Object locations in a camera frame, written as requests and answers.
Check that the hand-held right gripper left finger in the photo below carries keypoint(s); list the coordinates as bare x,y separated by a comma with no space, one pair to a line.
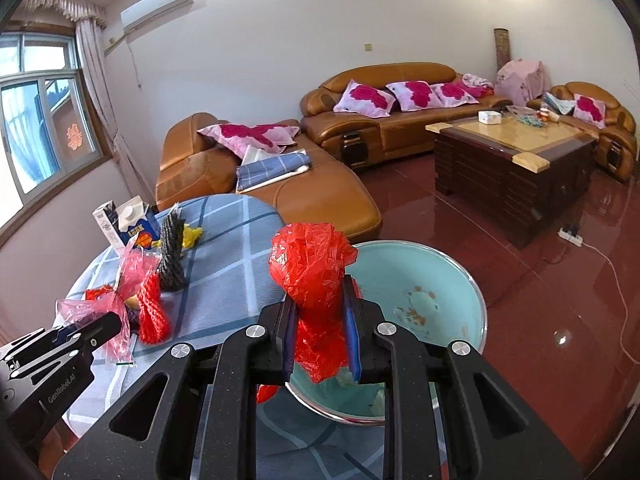
286,360

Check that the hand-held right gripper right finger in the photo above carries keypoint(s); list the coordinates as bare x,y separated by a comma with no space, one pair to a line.
354,340

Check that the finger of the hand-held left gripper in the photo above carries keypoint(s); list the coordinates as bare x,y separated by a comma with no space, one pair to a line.
50,342
102,330

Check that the red mesh net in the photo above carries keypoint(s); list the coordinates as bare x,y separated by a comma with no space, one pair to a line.
152,310

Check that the pink plastic wrap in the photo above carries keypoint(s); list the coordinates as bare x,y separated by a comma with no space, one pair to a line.
132,265

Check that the red plastic bag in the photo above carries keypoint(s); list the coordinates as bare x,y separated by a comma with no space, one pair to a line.
310,270

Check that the light blue waste bin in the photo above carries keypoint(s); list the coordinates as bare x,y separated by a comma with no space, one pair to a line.
425,285

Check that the black mesh sleeve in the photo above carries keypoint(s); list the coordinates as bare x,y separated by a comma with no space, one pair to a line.
171,255

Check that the yellow plastic bag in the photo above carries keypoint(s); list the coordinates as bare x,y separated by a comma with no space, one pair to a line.
192,236

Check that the red snack wrapper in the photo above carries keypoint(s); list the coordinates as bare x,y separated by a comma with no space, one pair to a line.
100,293

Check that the white paper carton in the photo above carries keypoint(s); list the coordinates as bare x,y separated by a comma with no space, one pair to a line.
107,227

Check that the blue milk carton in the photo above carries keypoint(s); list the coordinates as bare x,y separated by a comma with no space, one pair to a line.
140,225

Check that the blue plaid tablecloth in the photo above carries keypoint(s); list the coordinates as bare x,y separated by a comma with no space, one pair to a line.
235,240

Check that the brown leather chaise sofa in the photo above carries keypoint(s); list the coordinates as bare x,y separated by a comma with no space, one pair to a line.
310,195

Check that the folded blue plaid sheet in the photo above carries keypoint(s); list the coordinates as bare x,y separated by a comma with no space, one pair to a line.
275,170

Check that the red window decoration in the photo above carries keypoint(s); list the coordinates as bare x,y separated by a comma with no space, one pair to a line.
74,136

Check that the brown leather long sofa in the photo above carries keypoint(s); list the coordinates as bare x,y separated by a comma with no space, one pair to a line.
400,130

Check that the window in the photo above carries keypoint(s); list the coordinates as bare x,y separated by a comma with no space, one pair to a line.
35,125

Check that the dark wooden coffee table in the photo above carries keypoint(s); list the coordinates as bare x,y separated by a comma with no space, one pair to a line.
500,180

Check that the pink curtain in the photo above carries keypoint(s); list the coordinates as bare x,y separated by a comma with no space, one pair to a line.
105,110

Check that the pink floral pillow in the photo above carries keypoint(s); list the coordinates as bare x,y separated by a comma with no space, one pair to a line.
365,99
415,95
452,94
589,109
250,134

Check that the white power strip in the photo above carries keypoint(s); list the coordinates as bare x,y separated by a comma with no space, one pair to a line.
570,236

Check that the white tissue box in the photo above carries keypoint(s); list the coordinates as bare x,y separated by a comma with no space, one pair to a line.
490,118

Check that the air conditioner pipe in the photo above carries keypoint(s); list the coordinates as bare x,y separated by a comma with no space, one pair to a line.
135,65

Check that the clear plastic bag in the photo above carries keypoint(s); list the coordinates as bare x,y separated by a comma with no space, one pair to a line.
517,110

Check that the folded pink blanket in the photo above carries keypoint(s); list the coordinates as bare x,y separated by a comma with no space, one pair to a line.
477,84

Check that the pink cloth cover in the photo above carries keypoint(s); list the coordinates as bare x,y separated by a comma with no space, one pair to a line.
520,80

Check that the light blue cloth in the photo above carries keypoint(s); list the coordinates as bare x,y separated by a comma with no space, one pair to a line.
559,104

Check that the pink curtain valance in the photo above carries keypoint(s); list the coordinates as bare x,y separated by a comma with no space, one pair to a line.
65,5

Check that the white air conditioner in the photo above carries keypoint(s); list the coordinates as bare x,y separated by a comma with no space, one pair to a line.
160,7

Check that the rolled standing mat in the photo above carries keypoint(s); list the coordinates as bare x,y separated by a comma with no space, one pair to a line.
502,47

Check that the brown leather armchair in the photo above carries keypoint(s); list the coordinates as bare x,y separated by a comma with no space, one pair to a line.
617,135

